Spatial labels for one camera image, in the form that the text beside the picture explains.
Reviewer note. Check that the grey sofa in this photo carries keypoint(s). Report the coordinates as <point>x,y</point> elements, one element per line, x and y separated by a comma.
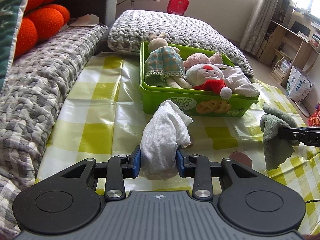
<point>104,9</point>

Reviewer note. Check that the grey quilted cushion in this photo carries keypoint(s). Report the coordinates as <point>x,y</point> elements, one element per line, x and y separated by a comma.
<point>134,27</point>

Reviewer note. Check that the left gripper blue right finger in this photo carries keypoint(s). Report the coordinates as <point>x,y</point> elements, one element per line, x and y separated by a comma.
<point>197,167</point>

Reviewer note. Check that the grey curtain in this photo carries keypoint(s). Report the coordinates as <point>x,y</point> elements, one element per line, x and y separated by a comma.
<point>257,25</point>

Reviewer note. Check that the white sock cloth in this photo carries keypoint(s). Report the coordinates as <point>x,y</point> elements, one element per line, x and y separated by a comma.
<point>163,135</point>

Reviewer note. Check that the green checkered tablecloth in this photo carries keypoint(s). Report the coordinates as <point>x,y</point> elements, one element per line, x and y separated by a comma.
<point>103,116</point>

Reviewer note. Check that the red toy basket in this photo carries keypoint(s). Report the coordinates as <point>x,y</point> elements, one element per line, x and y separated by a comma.
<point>314,120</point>

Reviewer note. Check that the red plastic child chair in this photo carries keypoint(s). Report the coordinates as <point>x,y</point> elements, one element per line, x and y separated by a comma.
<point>177,7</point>

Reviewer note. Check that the santa claus plush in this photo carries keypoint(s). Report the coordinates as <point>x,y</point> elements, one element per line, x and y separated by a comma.
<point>210,78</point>

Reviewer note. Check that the grey patterned sofa cover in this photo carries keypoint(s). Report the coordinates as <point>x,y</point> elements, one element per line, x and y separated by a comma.
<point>34,92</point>

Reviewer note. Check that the white paper bag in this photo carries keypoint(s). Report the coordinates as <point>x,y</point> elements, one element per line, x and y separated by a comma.
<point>298,85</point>

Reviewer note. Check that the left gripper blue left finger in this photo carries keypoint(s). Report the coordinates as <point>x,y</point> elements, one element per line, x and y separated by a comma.
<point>119,168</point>

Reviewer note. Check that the grey green towel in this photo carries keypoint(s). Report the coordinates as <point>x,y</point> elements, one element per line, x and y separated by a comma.
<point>276,150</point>

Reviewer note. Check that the green tree pattern pillow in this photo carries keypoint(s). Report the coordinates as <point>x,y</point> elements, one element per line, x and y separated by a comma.
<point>10,21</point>

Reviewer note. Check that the green plastic bin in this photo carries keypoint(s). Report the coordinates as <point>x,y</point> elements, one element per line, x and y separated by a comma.
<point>190,101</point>

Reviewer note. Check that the pink plush toy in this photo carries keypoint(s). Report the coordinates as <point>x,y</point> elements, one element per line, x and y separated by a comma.
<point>202,58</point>

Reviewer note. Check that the bunny doll in blue dress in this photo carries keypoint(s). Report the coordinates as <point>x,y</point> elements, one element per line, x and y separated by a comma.
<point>164,66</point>

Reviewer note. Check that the wooden desk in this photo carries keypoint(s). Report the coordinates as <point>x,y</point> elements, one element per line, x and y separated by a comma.
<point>283,49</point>

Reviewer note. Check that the orange carrot plush pillow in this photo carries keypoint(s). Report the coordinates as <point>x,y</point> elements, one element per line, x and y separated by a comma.
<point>41,20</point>

